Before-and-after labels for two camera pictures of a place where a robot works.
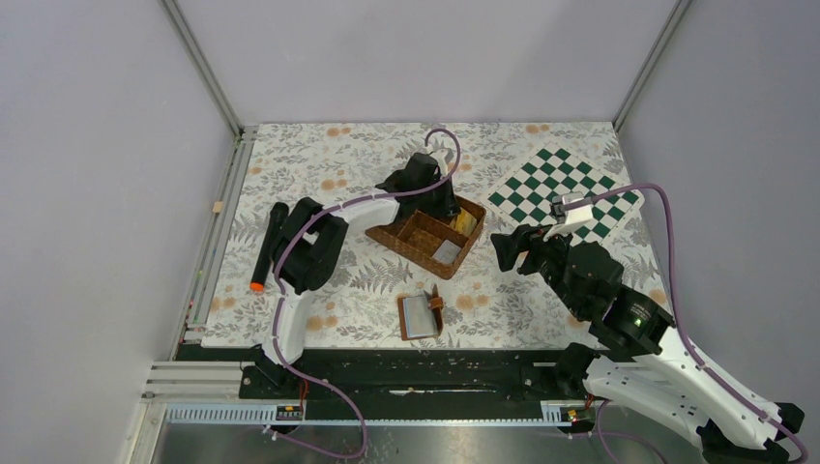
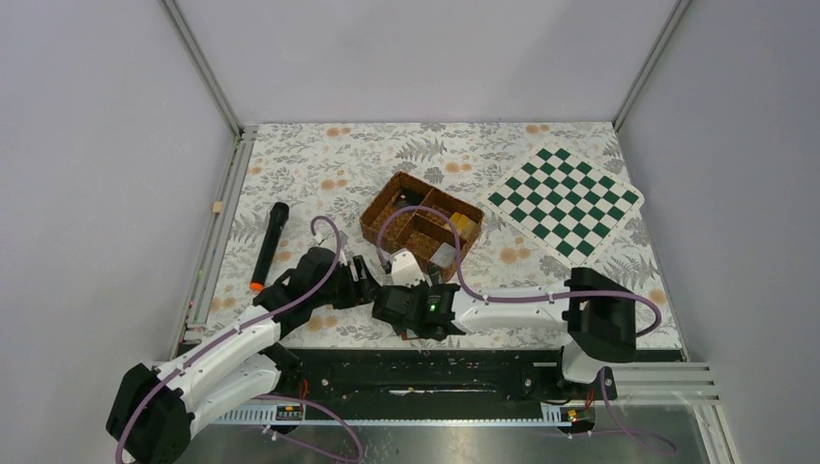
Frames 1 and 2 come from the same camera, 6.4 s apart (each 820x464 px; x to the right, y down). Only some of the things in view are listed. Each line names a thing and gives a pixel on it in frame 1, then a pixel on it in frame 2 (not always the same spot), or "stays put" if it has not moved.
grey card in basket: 447,251 stays put
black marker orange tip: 278,218 stays put
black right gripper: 526,246 -> 390,305
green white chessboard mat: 526,197 stays put
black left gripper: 442,199 -> 358,281
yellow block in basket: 464,222 stays put
